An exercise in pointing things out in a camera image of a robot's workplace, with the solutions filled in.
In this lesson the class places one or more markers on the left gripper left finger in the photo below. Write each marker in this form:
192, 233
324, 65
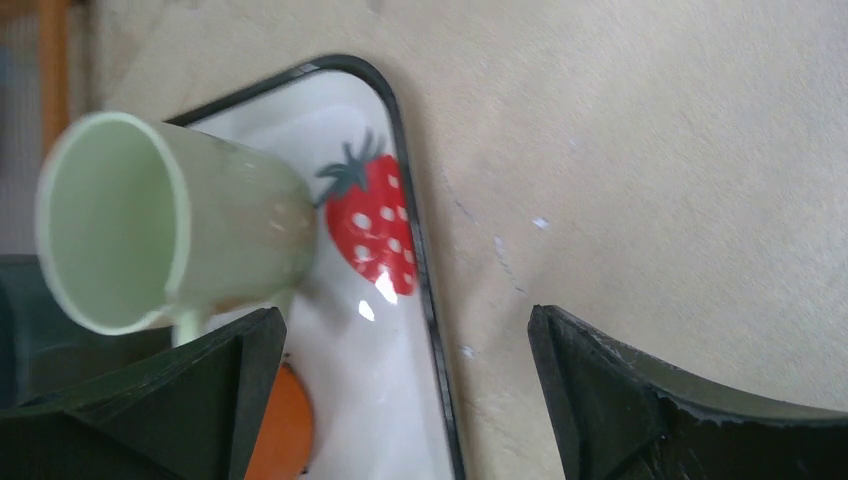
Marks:
191, 412

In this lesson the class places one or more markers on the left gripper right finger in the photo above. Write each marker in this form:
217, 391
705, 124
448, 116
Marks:
620, 413

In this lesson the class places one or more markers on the white strawberry metal tray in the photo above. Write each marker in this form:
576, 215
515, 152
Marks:
370, 357

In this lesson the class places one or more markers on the light green mug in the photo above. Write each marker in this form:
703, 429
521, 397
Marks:
143, 225

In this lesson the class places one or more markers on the orange mug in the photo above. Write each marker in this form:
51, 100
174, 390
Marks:
284, 444

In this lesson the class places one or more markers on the dark green mug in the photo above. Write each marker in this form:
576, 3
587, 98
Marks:
43, 351

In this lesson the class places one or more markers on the wooden tiered shelf rack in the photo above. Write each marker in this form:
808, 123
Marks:
53, 61

